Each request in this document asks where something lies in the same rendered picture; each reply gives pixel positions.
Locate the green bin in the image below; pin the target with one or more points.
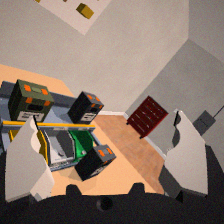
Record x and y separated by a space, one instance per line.
82 142

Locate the yellow open bin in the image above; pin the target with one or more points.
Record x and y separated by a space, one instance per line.
43 148

